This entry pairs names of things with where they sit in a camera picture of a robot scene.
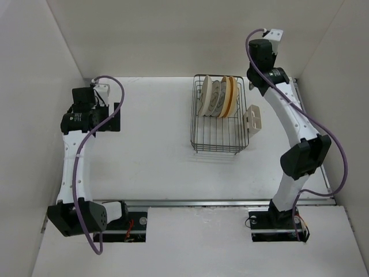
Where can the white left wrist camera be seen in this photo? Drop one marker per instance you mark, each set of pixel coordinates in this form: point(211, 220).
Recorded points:
point(102, 92)

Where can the aluminium rail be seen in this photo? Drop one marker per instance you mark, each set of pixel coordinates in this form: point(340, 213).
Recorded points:
point(308, 131)
point(201, 203)

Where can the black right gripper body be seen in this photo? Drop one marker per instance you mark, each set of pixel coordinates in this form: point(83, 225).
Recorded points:
point(273, 56)

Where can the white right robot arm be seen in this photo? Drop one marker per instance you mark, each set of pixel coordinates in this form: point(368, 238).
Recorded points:
point(308, 147)

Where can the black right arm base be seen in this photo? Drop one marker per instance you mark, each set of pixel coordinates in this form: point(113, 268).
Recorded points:
point(265, 229)

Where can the aluminium rail right side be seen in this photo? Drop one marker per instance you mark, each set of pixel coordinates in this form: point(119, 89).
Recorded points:
point(308, 131)

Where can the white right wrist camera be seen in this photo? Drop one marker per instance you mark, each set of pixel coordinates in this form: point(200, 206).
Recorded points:
point(274, 36)

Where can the white plate dark patterned rim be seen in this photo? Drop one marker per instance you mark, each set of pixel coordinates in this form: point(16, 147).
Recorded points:
point(221, 99)

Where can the aluminium rail front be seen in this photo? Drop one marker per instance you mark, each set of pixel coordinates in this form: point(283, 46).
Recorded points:
point(201, 203)

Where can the white patterned plate in rack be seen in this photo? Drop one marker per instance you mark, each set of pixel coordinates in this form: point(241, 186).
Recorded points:
point(214, 99)

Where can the grey wire dish rack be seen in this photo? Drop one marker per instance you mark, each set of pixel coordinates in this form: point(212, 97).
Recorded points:
point(217, 134)

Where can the cream white plate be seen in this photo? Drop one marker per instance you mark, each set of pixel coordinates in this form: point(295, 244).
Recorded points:
point(206, 92)

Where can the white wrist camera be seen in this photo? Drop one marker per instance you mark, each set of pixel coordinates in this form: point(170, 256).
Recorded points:
point(274, 36)
point(102, 92)

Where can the beige cutlery holder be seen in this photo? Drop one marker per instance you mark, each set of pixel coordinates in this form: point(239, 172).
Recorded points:
point(252, 120)

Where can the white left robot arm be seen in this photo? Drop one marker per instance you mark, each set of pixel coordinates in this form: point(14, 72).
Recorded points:
point(74, 201)

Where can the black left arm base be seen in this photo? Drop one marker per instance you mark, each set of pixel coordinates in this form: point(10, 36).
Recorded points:
point(129, 230)

